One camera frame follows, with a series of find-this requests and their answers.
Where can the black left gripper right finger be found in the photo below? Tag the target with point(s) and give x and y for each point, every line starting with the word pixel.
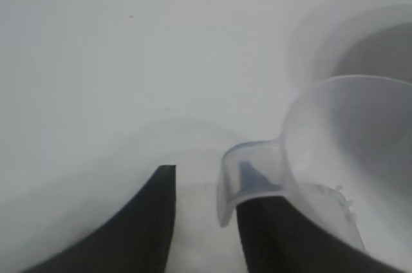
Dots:
pixel 289 244

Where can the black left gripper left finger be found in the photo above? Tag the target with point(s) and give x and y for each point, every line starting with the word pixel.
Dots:
pixel 128 231

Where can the clear plastic measuring cup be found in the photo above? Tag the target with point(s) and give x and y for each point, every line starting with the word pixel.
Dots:
pixel 347 131

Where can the stainless steel mixing bowl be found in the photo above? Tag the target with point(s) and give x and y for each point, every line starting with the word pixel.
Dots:
pixel 380 47

